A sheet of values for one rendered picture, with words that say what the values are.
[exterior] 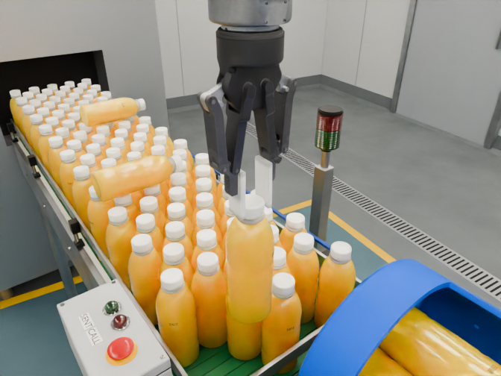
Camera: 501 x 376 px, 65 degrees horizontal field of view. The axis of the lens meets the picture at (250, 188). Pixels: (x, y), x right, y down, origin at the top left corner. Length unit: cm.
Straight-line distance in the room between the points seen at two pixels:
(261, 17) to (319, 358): 38
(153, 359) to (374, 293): 31
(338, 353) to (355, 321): 4
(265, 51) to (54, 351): 192
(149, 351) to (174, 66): 438
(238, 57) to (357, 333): 33
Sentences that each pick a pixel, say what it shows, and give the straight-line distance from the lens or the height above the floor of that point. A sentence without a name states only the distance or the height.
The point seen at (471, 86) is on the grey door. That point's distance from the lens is 442.
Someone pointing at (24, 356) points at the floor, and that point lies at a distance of 223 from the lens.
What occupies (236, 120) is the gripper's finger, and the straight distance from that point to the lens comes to 47.
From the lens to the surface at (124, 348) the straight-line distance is 62.
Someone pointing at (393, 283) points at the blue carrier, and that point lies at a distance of 53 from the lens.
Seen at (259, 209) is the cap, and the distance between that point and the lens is 53.
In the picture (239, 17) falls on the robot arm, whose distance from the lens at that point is 42.
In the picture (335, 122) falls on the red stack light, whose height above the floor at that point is 123.
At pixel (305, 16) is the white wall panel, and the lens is 564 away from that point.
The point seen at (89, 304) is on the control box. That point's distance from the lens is 71.
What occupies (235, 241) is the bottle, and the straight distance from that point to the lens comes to 55.
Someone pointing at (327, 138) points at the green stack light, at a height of 119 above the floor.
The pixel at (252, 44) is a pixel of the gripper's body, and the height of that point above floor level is 150.
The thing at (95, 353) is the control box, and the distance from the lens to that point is 64.
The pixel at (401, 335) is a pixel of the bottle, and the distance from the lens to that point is 55.
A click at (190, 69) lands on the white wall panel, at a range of 492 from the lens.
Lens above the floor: 158
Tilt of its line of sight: 30 degrees down
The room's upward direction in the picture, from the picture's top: straight up
